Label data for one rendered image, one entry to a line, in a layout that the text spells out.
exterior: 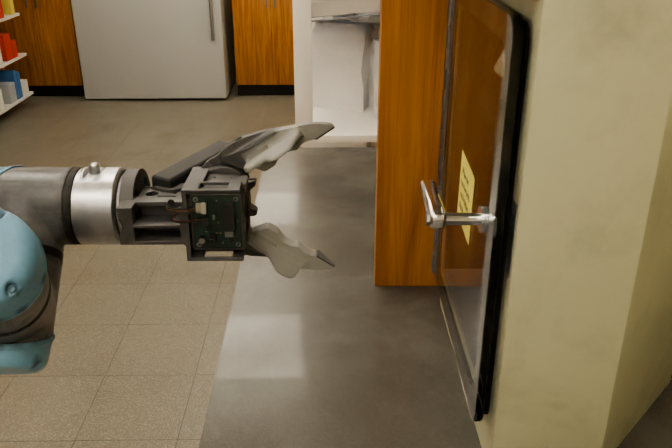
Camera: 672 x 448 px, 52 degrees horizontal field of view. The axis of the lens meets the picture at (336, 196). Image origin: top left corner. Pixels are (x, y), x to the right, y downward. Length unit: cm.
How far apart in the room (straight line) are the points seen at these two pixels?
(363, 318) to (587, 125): 49
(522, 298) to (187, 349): 202
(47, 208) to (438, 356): 50
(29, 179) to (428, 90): 51
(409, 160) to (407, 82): 11
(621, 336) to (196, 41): 508
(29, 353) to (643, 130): 55
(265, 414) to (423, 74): 47
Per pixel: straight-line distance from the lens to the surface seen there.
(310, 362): 88
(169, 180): 67
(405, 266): 103
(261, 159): 64
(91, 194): 66
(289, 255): 69
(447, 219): 64
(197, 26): 556
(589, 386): 71
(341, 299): 101
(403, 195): 98
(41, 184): 68
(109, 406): 238
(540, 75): 56
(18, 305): 54
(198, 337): 262
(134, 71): 574
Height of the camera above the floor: 147
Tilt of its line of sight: 23 degrees down
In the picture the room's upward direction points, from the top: straight up
